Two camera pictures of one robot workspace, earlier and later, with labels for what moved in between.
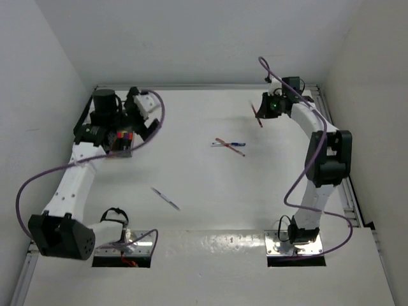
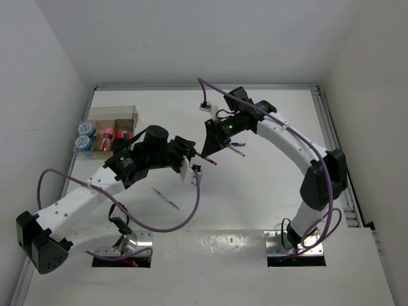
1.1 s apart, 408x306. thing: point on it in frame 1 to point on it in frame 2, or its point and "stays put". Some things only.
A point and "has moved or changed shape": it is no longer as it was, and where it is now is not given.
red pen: (257, 119) has moved or changed shape
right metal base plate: (278, 243) stays put
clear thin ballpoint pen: (165, 197) stays put
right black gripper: (264, 112) to (214, 139)
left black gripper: (139, 128) to (183, 146)
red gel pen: (239, 152) stays put
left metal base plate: (134, 243) stays put
